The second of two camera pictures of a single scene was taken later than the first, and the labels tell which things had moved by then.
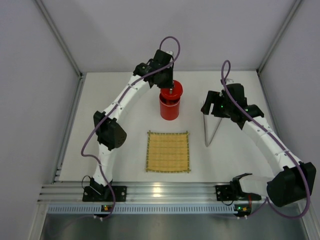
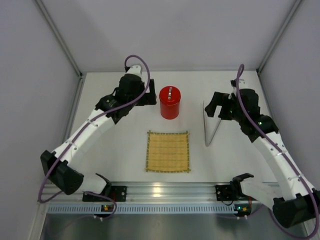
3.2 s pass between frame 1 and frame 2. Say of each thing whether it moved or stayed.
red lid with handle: moved
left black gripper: moved
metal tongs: stayed
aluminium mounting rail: stayed
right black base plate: stayed
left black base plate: stayed
